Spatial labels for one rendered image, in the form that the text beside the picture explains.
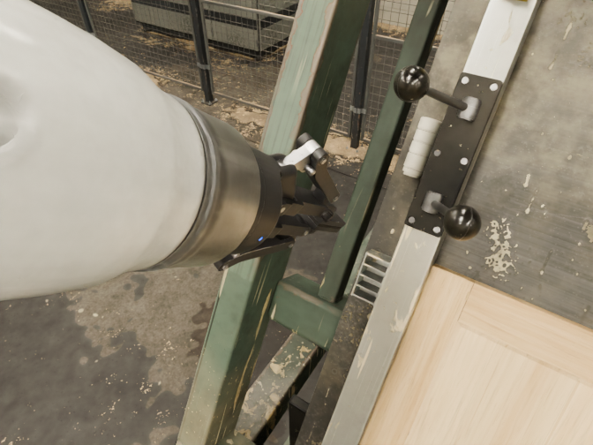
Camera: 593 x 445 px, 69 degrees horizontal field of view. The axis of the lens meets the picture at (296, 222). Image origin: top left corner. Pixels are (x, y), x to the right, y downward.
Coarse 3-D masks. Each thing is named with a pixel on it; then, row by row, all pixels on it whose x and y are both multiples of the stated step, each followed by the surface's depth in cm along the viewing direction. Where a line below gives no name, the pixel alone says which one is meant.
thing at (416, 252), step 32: (512, 0) 50; (480, 32) 52; (512, 32) 50; (480, 64) 52; (512, 64) 51; (416, 256) 58; (384, 288) 60; (416, 288) 58; (384, 320) 60; (384, 352) 61; (352, 384) 63; (352, 416) 64
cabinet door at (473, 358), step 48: (432, 288) 59; (480, 288) 56; (432, 336) 60; (480, 336) 57; (528, 336) 54; (576, 336) 52; (384, 384) 64; (432, 384) 60; (480, 384) 57; (528, 384) 55; (576, 384) 52; (384, 432) 64; (432, 432) 61; (480, 432) 58; (528, 432) 55; (576, 432) 53
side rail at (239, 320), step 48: (336, 0) 59; (288, 48) 63; (336, 48) 64; (288, 96) 63; (336, 96) 70; (288, 144) 64; (240, 288) 70; (240, 336) 73; (192, 384) 77; (240, 384) 81; (192, 432) 78
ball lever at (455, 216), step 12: (432, 192) 54; (432, 204) 53; (444, 216) 45; (456, 216) 44; (468, 216) 43; (480, 216) 44; (444, 228) 45; (456, 228) 44; (468, 228) 43; (480, 228) 44
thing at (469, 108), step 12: (408, 72) 45; (420, 72) 45; (396, 84) 46; (408, 84) 45; (420, 84) 45; (408, 96) 45; (420, 96) 46; (432, 96) 48; (444, 96) 49; (468, 96) 51; (456, 108) 51; (468, 108) 51; (468, 120) 52
